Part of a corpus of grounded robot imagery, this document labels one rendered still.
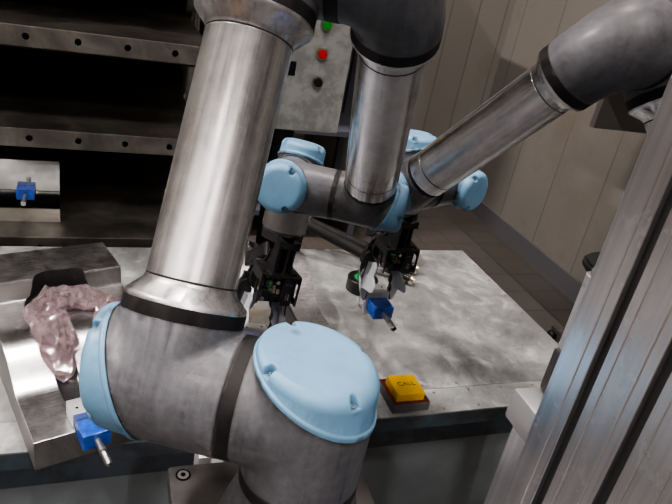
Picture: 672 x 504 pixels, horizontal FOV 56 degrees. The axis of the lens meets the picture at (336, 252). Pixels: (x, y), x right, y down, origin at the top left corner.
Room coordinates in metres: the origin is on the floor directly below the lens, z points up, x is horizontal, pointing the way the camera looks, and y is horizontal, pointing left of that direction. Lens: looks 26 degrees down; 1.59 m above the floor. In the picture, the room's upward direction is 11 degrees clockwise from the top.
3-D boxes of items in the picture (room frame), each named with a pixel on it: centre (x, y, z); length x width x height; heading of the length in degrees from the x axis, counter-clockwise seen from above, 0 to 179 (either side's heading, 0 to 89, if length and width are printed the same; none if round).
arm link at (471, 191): (1.08, -0.17, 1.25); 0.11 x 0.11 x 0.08; 47
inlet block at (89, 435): (0.73, 0.31, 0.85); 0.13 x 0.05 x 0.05; 41
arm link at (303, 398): (0.47, 0.00, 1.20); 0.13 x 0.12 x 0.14; 86
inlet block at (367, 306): (1.14, -0.12, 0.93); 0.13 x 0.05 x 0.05; 23
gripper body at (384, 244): (1.16, -0.11, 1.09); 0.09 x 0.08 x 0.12; 23
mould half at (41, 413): (0.97, 0.45, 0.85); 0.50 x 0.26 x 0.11; 41
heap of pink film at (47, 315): (0.97, 0.44, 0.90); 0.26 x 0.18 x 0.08; 41
